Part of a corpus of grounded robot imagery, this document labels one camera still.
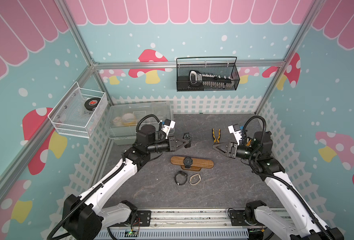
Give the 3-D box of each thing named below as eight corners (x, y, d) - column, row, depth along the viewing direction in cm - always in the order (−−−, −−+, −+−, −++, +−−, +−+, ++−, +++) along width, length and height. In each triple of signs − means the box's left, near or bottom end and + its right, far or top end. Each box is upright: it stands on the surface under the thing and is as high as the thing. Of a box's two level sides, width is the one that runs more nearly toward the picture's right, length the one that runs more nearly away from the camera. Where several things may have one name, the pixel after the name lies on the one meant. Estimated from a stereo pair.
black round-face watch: (172, 182, 88) (172, 179, 85) (178, 172, 92) (178, 169, 89) (182, 187, 86) (182, 185, 83) (188, 177, 90) (188, 174, 87)
